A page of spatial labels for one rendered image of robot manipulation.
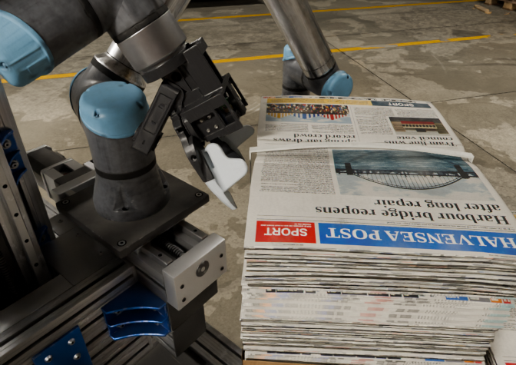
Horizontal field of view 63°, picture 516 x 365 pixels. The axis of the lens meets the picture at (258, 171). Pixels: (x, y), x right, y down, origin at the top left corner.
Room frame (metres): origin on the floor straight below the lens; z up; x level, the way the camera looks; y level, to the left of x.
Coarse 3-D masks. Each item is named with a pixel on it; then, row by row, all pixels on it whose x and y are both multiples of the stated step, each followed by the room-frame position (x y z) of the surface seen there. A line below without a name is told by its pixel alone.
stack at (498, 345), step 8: (512, 312) 0.41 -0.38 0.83; (512, 320) 0.39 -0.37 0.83; (504, 328) 0.38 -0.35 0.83; (512, 328) 0.38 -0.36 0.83; (496, 336) 0.37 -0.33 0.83; (504, 336) 0.37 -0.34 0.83; (512, 336) 0.37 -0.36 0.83; (496, 344) 0.36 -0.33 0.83; (504, 344) 0.36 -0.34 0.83; (512, 344) 0.36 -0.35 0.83; (488, 352) 0.35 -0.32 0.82; (496, 352) 0.34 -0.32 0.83; (504, 352) 0.34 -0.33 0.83; (512, 352) 0.34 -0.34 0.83; (488, 360) 0.35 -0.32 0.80; (496, 360) 0.33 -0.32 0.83; (504, 360) 0.33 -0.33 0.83; (512, 360) 0.33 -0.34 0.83
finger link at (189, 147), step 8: (184, 128) 0.49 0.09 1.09; (184, 136) 0.47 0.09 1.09; (192, 136) 0.47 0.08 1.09; (184, 144) 0.46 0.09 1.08; (192, 144) 0.46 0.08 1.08; (200, 144) 0.47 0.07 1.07; (192, 152) 0.46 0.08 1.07; (200, 152) 0.46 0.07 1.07; (192, 160) 0.45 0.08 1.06; (200, 160) 0.46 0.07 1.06; (200, 168) 0.45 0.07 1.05; (208, 168) 0.45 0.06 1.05; (200, 176) 0.45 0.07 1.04; (208, 176) 0.45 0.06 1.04
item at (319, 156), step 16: (272, 144) 0.50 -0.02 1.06; (416, 144) 0.50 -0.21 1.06; (432, 144) 0.50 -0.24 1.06; (448, 144) 0.50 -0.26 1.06; (256, 160) 0.46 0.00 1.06; (272, 160) 0.46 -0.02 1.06; (288, 160) 0.46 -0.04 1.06; (304, 160) 0.46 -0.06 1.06; (320, 160) 0.46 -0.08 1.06; (336, 160) 0.46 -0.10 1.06; (352, 160) 0.46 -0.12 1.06; (368, 160) 0.46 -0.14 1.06; (384, 160) 0.46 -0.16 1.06; (400, 160) 0.46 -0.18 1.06; (416, 160) 0.46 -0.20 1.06; (432, 160) 0.46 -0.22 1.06; (448, 160) 0.46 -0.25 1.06; (464, 160) 0.47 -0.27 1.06
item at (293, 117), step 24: (264, 96) 0.67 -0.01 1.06; (288, 96) 0.66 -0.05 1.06; (312, 96) 0.66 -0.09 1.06; (336, 96) 0.66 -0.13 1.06; (264, 120) 0.57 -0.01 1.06; (288, 120) 0.57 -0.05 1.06; (312, 120) 0.57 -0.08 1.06; (336, 120) 0.57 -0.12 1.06; (360, 120) 0.57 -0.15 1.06; (384, 120) 0.57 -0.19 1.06; (408, 120) 0.57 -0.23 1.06; (432, 120) 0.58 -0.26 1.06
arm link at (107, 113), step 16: (96, 96) 0.70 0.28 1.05; (112, 96) 0.70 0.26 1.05; (128, 96) 0.70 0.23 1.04; (144, 96) 0.72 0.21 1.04; (80, 112) 0.68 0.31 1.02; (96, 112) 0.66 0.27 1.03; (112, 112) 0.65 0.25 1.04; (128, 112) 0.66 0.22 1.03; (144, 112) 0.69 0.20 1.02; (96, 128) 0.65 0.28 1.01; (112, 128) 0.65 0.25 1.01; (128, 128) 0.66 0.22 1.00; (96, 144) 0.65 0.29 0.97; (112, 144) 0.64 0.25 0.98; (128, 144) 0.65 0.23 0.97; (96, 160) 0.66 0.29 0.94; (112, 160) 0.64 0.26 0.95; (128, 160) 0.65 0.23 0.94; (144, 160) 0.67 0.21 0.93
